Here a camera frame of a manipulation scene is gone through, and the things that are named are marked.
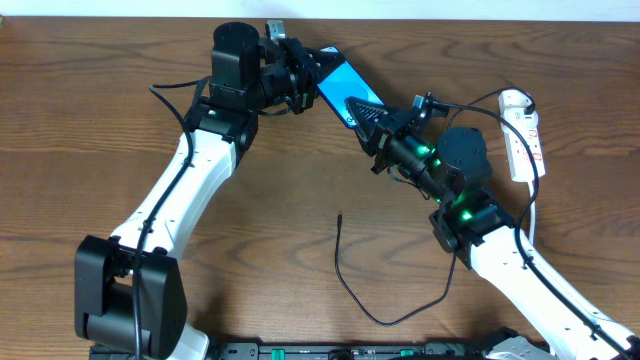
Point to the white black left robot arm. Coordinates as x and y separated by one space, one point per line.
128 290

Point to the blue Galaxy smartphone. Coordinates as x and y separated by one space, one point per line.
342 83

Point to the white power strip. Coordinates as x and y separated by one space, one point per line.
517 109

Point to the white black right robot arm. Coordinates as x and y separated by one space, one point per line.
471 224

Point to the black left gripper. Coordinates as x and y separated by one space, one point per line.
304 80

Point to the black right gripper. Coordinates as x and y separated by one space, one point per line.
388 132

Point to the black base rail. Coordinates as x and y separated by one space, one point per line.
502 344

